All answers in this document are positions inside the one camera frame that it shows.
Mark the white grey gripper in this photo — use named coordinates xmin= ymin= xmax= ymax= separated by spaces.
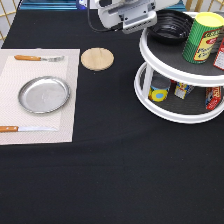
xmin=98 ymin=0 xmax=157 ymax=34

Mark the black plastic bowl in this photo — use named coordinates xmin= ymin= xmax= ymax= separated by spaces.
xmin=148 ymin=9 xmax=193 ymax=45

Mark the white two-tier lazy Susan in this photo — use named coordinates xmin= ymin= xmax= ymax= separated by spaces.
xmin=133 ymin=11 xmax=224 ymax=125

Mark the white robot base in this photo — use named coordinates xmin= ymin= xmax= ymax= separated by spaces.
xmin=78 ymin=0 xmax=87 ymax=8

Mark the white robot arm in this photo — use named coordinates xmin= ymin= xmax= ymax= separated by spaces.
xmin=87 ymin=0 xmax=179 ymax=34

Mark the round silver metal plate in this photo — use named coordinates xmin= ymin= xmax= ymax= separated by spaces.
xmin=18 ymin=76 xmax=70 ymax=114

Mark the round wooden coaster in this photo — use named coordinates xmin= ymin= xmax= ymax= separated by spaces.
xmin=81 ymin=48 xmax=114 ymax=71

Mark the green yellow parmesan can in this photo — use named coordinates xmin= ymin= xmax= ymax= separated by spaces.
xmin=182 ymin=12 xmax=224 ymax=64

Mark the blue yellow can lower shelf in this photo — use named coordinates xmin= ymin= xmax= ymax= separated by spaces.
xmin=148 ymin=74 xmax=171 ymax=102

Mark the blue yellow box lower shelf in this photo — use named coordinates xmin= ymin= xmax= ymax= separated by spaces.
xmin=174 ymin=82 xmax=194 ymax=99

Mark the red raisins box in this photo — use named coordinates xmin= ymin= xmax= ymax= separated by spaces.
xmin=213 ymin=39 xmax=224 ymax=71

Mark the red cracker box lower shelf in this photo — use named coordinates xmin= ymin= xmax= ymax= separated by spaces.
xmin=205 ymin=86 xmax=221 ymax=110

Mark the beige woven placemat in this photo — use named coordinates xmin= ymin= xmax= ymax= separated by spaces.
xmin=0 ymin=49 xmax=80 ymax=145

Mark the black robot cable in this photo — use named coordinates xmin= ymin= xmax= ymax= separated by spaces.
xmin=86 ymin=0 xmax=125 ymax=34

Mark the wooden handled fork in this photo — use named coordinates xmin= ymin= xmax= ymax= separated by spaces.
xmin=14 ymin=55 xmax=64 ymax=62

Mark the wooden handled knife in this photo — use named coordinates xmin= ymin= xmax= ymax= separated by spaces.
xmin=0 ymin=126 xmax=57 ymax=133

